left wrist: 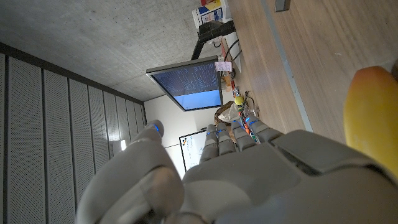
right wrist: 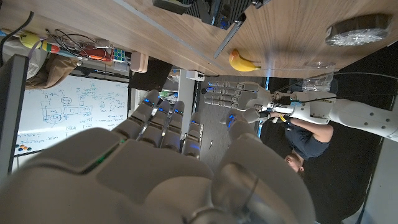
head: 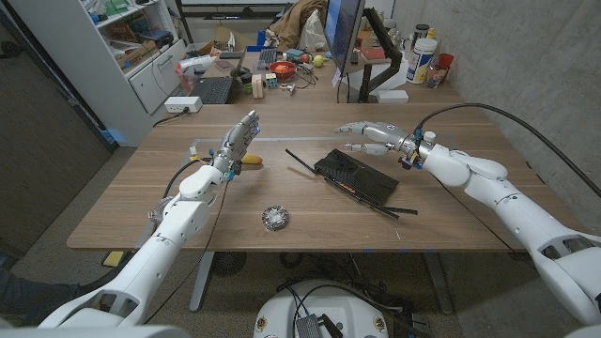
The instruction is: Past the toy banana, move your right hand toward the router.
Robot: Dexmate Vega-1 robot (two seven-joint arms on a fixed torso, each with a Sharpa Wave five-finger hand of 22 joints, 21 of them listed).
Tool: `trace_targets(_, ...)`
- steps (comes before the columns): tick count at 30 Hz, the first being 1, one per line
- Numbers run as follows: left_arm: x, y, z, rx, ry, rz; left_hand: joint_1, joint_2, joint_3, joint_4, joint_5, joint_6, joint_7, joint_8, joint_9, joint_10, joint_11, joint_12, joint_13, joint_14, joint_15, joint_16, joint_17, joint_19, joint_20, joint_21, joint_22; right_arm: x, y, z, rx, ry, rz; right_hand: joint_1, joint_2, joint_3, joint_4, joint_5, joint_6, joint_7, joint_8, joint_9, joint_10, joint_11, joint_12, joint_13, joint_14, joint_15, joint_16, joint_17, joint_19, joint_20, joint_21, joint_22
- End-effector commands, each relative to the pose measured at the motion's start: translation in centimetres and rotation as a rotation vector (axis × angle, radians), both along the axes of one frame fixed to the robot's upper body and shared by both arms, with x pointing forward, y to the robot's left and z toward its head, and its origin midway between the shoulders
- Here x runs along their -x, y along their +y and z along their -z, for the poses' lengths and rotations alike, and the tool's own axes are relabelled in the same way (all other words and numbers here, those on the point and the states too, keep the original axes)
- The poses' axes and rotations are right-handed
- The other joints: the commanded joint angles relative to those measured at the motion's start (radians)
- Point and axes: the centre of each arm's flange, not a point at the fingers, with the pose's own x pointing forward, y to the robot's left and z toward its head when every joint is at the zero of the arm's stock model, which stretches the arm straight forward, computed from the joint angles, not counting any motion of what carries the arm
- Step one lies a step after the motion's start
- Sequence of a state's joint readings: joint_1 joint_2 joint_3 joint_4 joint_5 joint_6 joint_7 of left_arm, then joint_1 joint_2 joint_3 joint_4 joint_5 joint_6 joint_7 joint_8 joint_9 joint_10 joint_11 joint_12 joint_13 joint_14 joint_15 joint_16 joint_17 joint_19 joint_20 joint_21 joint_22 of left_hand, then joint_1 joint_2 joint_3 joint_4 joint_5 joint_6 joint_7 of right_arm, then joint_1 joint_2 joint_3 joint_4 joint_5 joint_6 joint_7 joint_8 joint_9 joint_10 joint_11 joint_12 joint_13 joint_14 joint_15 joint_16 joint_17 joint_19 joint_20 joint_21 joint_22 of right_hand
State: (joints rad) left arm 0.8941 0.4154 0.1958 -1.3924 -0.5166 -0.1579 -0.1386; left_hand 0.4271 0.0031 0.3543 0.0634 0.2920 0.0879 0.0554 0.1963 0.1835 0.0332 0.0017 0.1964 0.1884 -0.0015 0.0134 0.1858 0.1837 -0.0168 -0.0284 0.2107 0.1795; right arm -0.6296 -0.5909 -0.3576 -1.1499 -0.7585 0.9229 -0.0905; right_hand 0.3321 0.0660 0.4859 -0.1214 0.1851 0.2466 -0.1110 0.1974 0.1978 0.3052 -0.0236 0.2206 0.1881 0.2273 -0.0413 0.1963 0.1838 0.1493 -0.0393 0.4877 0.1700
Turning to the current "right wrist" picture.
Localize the crumpled foil ball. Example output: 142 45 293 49
325 14 393 47

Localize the rubik's cube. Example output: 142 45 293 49
113 48 126 63

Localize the whiteboard with drawings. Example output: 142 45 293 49
14 74 130 156

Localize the white shelf cabinet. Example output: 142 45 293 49
161 70 195 131

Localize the red bowl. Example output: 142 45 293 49
79 46 113 62

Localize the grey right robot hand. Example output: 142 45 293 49
0 89 317 224

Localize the white bag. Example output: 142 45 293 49
2 40 47 80

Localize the white power strip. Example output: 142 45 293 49
185 70 206 82

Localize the person in dark shirt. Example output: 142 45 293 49
269 111 335 174

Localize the clear plastic cup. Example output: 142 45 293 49
302 61 336 93

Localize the yellow toy banana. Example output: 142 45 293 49
229 49 262 73

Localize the black laptop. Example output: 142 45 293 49
127 57 174 93

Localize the computer monitor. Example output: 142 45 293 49
0 54 29 181

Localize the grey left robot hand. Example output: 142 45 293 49
203 80 276 125

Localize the beige block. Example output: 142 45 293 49
130 51 149 73

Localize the yellow toy ball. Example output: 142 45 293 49
19 32 43 50

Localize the black router with antennas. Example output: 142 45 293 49
152 0 271 59

